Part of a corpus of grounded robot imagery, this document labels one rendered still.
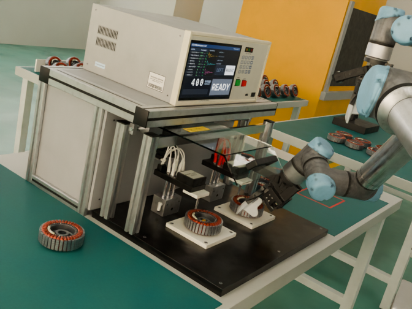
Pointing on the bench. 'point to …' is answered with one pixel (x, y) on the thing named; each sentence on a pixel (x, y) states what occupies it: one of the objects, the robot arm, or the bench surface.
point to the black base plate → (214, 254)
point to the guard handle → (262, 162)
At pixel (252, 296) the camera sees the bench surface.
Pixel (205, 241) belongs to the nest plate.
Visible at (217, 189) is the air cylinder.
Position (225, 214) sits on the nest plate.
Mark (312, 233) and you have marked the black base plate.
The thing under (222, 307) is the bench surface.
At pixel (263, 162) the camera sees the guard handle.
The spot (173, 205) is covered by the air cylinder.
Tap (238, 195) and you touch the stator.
